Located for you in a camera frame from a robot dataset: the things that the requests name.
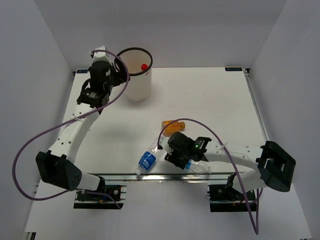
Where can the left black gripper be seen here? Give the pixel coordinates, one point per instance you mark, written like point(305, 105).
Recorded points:
point(121, 76)

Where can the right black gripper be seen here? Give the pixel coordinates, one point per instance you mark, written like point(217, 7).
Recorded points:
point(173, 159)

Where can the clear bottle blue band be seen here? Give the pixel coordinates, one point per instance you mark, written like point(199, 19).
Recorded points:
point(198, 167)

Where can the clear bottle red cap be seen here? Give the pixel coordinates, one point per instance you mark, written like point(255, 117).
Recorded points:
point(144, 67)

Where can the clear bottle blue label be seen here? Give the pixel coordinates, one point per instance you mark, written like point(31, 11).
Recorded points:
point(149, 158)

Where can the orange juice bottle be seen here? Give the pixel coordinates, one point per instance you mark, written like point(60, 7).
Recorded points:
point(177, 126)

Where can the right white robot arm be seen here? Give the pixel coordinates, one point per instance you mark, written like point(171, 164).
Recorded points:
point(268, 165)

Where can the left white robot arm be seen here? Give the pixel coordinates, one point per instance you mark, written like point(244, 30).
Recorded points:
point(57, 165)

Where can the white bin black rim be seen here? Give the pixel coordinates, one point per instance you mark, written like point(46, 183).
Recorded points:
point(140, 84)

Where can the left blue table sticker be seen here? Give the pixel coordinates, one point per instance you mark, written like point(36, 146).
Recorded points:
point(82, 71)

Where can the blue table sticker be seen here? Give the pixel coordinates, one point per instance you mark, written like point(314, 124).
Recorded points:
point(82, 71)
point(233, 69)

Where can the right blue table sticker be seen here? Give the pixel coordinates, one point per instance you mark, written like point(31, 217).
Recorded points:
point(233, 69)

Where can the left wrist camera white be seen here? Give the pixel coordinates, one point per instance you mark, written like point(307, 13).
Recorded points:
point(99, 56)

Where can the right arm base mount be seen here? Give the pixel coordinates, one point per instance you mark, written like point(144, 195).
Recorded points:
point(224, 199)

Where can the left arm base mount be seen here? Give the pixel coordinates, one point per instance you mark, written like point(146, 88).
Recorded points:
point(112, 198)

